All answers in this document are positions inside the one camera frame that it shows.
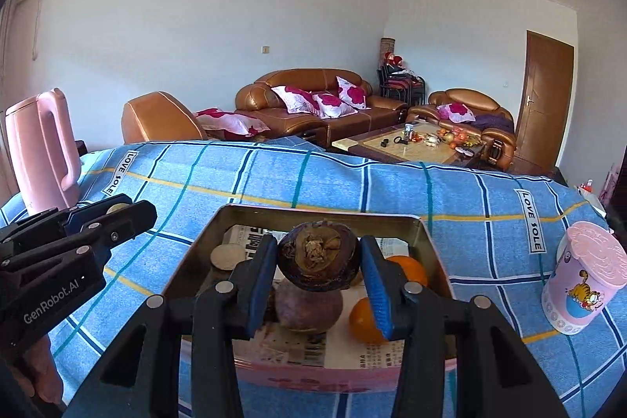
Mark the purple round fruit with stem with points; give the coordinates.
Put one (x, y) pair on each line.
(308, 308)

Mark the brown leather armchair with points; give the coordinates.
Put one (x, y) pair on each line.
(470, 97)

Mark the red floral pillow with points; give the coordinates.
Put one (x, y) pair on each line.
(353, 92)
(230, 121)
(334, 104)
(456, 112)
(294, 99)

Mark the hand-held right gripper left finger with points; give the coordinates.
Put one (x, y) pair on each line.
(262, 295)

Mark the glass jar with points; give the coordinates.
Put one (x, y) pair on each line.
(410, 133)

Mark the brown handbag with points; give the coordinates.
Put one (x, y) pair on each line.
(493, 149)

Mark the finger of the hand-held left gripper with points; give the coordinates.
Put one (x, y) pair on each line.
(132, 217)
(81, 216)

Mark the purple cloth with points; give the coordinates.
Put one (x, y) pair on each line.
(493, 121)

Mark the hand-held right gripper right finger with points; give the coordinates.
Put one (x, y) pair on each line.
(379, 305)

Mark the metal tin box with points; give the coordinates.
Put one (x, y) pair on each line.
(196, 266)

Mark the pink cartoon cup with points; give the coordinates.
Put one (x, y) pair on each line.
(578, 286)

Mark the small fruit pile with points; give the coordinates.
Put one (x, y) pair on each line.
(458, 136)

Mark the pink box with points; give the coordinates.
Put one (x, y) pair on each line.
(611, 183)

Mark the stacked black chairs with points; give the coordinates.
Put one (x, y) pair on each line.
(399, 87)

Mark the red plush toy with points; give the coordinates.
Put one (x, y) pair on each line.
(394, 60)

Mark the brown wooden door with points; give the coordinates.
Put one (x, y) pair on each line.
(543, 104)

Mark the orange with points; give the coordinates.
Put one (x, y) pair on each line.
(362, 320)
(411, 268)

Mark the pink electric kettle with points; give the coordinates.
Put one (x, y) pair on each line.
(39, 153)

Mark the blue plaid blanket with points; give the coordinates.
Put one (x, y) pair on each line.
(343, 188)

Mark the brown leather sofa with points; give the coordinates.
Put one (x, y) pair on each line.
(377, 114)

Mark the tall floor vase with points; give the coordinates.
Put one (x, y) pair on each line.
(387, 46)

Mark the dark brown round fruit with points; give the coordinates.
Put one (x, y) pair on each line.
(318, 256)

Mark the person's left hand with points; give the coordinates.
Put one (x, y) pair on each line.
(44, 374)

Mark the wooden coffee table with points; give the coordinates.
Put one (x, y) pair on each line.
(416, 152)

